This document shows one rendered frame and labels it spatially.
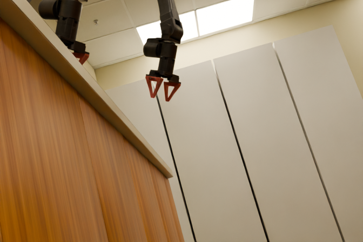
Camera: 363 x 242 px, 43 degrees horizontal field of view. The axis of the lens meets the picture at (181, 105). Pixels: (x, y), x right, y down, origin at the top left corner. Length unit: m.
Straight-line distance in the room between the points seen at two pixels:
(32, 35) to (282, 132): 3.75
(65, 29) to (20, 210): 0.76
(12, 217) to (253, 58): 4.14
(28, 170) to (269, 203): 3.74
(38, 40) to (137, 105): 3.74
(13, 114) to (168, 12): 1.12
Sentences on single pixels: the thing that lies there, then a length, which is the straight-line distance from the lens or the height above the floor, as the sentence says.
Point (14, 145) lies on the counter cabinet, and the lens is 0.64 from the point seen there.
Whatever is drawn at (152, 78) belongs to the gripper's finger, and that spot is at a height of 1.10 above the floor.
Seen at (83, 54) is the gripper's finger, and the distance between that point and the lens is 1.33.
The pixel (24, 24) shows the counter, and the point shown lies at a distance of 0.77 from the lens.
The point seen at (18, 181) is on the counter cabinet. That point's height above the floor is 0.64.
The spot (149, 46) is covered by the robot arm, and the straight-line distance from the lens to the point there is 1.72.
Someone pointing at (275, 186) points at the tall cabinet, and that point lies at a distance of 4.32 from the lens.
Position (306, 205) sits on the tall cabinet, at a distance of 4.34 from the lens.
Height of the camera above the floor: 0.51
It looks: 17 degrees up
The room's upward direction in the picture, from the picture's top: 16 degrees counter-clockwise
